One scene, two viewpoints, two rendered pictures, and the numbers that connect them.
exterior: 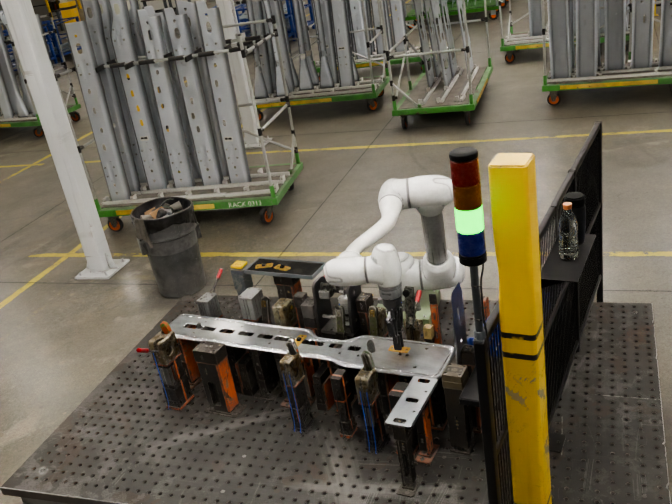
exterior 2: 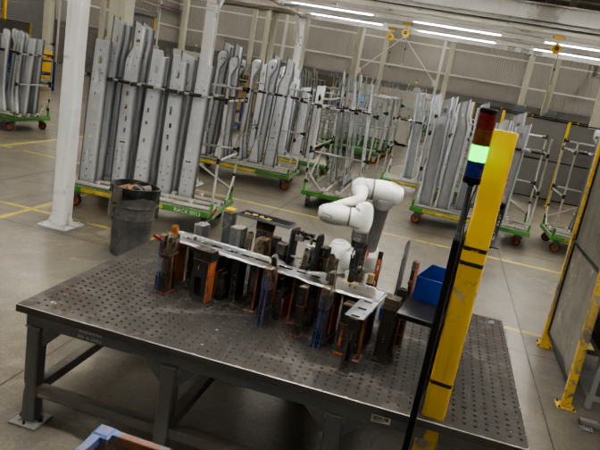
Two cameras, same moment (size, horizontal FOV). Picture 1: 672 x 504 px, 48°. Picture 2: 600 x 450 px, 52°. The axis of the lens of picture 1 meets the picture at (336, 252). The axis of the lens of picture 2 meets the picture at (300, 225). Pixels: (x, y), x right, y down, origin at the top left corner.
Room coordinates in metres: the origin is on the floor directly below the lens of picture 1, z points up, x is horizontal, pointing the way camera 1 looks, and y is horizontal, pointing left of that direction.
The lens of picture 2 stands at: (-0.56, 0.73, 2.10)
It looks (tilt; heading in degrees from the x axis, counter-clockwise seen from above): 14 degrees down; 349
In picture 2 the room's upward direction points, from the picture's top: 10 degrees clockwise
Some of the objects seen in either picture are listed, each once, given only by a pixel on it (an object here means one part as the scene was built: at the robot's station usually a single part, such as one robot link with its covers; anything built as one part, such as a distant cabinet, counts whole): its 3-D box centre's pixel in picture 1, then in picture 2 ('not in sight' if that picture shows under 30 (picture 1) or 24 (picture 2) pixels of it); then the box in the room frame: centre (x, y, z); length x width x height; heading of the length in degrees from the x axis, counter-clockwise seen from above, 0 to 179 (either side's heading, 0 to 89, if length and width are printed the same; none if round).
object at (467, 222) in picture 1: (469, 217); (478, 153); (1.69, -0.34, 1.90); 0.07 x 0.07 x 0.06
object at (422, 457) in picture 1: (423, 423); (360, 332); (2.27, -0.21, 0.84); 0.11 x 0.06 x 0.29; 149
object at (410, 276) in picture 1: (402, 274); (338, 254); (3.35, -0.31, 0.92); 0.18 x 0.16 x 0.22; 80
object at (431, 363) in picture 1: (294, 341); (270, 263); (2.77, 0.24, 1.00); 1.38 x 0.22 x 0.02; 59
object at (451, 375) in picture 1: (458, 409); (387, 329); (2.27, -0.35, 0.88); 0.08 x 0.08 x 0.36; 59
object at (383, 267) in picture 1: (383, 264); (361, 215); (2.53, -0.17, 1.40); 0.13 x 0.11 x 0.16; 80
